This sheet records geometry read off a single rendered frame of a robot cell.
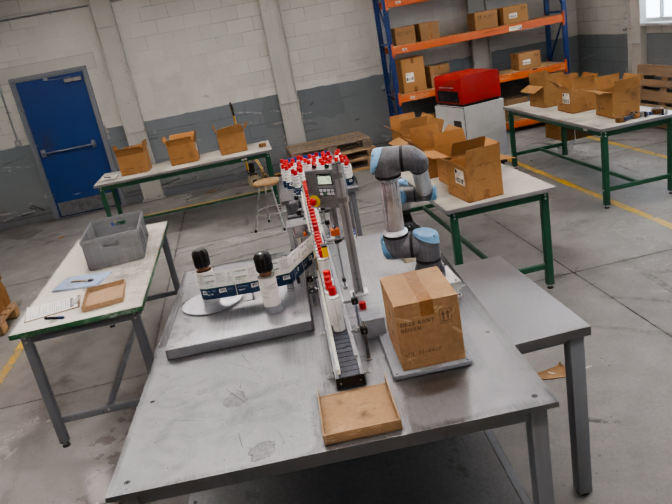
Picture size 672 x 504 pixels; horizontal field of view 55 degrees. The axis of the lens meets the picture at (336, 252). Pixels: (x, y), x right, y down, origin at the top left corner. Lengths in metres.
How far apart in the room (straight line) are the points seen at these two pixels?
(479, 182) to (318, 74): 6.30
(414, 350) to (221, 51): 8.44
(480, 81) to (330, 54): 3.01
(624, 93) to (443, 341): 4.76
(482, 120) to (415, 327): 6.24
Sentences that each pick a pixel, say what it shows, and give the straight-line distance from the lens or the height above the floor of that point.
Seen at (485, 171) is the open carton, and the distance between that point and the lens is 4.61.
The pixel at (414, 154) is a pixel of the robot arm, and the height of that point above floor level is 1.53.
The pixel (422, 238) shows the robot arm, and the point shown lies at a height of 1.13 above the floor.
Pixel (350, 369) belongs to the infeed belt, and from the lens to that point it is 2.50.
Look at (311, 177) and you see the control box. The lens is 3.12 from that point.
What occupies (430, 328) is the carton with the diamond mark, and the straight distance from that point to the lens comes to 2.43.
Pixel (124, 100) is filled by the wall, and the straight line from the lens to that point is 10.56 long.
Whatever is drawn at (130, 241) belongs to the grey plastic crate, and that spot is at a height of 0.94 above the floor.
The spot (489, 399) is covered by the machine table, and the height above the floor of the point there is 0.83.
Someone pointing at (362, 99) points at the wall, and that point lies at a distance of 10.73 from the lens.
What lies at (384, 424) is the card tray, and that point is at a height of 0.86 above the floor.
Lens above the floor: 2.11
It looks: 19 degrees down
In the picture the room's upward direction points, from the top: 11 degrees counter-clockwise
